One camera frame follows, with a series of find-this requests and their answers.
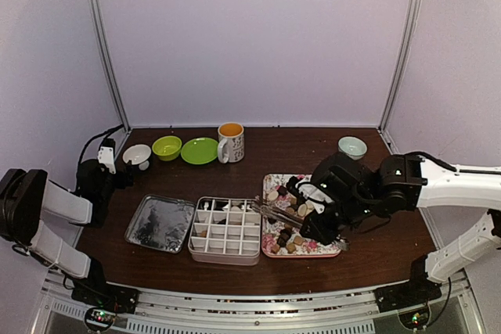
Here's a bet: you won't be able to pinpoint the right aluminium frame post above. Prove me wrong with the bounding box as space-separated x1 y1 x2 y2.
378 0 422 133

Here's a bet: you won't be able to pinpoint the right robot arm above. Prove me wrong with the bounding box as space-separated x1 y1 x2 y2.
286 152 500 304

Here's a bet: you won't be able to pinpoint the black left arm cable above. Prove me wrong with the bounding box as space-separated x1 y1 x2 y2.
76 124 125 171

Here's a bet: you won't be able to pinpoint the white black bowl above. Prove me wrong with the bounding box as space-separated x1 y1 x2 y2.
122 144 152 171

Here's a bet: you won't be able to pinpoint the green bowl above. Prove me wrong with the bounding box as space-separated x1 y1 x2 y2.
152 135 182 161

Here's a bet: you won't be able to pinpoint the floral pink tray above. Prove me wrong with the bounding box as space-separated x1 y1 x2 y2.
261 174 341 259

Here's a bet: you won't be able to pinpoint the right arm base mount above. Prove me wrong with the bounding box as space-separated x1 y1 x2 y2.
373 256 442 331

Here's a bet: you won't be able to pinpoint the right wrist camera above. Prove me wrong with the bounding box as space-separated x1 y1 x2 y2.
286 176 327 214

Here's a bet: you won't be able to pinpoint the green plate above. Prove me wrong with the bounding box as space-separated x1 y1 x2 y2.
181 138 218 165

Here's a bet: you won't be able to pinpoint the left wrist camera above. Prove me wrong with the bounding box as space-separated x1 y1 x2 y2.
97 138 117 174

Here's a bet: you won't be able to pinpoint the pink bunny tin lid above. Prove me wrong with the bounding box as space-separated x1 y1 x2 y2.
124 194 196 254

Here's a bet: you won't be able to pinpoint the white mug with orange inside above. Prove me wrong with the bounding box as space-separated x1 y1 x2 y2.
218 123 245 163

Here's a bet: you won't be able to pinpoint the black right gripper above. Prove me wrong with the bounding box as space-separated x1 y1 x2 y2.
299 196 377 247

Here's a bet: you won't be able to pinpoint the white oval chocolate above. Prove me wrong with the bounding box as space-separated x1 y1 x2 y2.
267 191 279 201

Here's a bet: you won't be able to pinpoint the front aluminium rail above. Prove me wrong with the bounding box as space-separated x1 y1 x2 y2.
28 277 487 333

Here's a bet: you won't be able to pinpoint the pale blue ceramic bowl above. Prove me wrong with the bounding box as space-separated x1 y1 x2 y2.
337 136 368 160

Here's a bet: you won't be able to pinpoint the dark square chocolate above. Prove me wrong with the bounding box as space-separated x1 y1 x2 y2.
277 185 287 196

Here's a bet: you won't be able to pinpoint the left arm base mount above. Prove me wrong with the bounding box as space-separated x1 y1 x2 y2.
70 258 139 333

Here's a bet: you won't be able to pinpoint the left aluminium frame post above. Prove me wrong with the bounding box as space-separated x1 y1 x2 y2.
88 0 131 132

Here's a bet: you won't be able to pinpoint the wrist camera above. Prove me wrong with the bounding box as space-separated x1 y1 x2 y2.
286 176 327 214
97 138 117 174

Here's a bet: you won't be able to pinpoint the metal tongs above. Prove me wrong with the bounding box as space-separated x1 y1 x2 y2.
250 196 351 252

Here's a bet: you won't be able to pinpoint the pink tin box with dividers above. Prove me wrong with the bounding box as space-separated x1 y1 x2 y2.
187 196 261 267

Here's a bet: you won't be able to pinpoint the tan Sweet chocolate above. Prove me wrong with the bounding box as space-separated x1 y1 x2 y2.
293 235 305 246

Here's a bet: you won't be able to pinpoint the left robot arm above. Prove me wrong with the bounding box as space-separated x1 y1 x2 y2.
1 159 133 306

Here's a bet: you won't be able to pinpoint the aluminium frame post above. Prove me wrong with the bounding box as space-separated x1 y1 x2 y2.
88 0 131 132
378 0 422 133

